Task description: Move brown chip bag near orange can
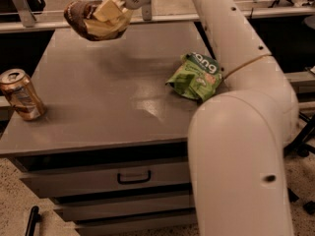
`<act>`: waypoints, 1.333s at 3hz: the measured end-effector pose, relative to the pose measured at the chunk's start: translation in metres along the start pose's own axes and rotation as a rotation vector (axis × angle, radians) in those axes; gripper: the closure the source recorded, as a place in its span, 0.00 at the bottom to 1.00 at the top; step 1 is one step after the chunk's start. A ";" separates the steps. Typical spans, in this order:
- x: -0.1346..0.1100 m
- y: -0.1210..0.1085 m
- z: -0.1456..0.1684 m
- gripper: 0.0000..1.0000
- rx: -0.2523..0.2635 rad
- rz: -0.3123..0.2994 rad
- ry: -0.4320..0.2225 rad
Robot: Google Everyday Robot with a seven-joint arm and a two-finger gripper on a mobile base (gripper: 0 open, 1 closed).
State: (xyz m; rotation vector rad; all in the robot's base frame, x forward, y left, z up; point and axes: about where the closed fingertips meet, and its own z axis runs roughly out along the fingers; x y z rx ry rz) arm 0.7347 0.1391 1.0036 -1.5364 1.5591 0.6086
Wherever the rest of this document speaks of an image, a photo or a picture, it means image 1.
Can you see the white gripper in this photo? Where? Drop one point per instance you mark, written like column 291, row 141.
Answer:
column 108, row 10

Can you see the brown chip bag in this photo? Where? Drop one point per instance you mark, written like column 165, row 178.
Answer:
column 79, row 15

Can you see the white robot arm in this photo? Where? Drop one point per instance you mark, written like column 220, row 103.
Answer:
column 236, row 139

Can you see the green chip bag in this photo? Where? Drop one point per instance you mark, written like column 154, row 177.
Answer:
column 197, row 78

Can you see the orange soda can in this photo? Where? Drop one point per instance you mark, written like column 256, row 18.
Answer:
column 18, row 89

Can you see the grey drawer cabinet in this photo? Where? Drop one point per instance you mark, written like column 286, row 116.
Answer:
column 110, row 111

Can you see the black folding stand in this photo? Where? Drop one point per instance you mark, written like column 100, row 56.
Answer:
column 303, row 149

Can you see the black drawer handle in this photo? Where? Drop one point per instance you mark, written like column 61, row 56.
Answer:
column 132, row 178

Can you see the black bar handle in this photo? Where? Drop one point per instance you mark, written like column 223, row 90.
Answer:
column 34, row 219

